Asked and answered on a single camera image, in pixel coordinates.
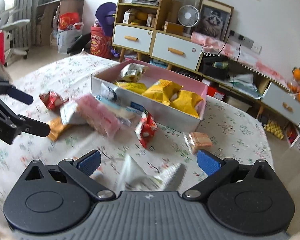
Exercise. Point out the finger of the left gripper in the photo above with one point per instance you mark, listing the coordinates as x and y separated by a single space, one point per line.
11 91
34 127

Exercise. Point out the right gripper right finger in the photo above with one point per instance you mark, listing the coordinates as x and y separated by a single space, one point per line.
219 172

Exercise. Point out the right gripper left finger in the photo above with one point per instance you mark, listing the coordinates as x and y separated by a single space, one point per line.
78 172

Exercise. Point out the orange snack bar pack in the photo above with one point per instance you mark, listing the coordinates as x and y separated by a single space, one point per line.
57 128

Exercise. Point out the small red snack pack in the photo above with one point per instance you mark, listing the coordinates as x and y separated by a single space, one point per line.
52 100

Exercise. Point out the brown cracker clear pack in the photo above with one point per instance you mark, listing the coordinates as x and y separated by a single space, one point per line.
196 141

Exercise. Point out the white text snack pack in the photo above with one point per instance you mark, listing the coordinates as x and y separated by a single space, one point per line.
133 178

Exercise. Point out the pink wafer pack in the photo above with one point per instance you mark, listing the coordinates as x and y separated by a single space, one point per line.
97 115

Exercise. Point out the clear blue bread pack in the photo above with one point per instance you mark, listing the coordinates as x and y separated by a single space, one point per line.
127 115

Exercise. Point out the yellow ridged snack pack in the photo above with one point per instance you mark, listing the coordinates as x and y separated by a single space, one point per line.
187 101

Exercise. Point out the red white candy pack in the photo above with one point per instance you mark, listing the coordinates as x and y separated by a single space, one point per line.
146 129

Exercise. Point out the small silver blue pack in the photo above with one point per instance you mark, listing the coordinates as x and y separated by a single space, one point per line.
108 93

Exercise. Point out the yellow small snack pack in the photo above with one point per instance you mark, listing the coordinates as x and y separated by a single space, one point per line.
162 91

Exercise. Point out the yellow waffle snack pack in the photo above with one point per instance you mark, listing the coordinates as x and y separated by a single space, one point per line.
135 87

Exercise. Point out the white office chair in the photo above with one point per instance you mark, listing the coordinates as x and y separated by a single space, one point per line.
7 27

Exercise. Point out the red box under console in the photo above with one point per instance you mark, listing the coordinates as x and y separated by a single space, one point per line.
215 93

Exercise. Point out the white red shopping bag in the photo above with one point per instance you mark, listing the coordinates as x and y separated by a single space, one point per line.
69 30

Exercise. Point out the low wooden tv console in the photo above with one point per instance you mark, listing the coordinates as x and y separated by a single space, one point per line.
250 85

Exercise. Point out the purple plush toy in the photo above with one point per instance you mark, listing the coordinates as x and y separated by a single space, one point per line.
105 15

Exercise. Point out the orange fruit upper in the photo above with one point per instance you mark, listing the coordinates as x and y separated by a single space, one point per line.
296 73

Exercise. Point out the pink cloth runner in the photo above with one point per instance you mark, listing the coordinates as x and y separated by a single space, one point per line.
212 45

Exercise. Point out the framed cat picture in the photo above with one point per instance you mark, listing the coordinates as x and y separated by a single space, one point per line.
215 18

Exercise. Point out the wooden shelf drawer cabinet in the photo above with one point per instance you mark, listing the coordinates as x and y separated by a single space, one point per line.
153 41

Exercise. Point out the white desk fan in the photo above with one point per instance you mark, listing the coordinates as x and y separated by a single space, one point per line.
188 15

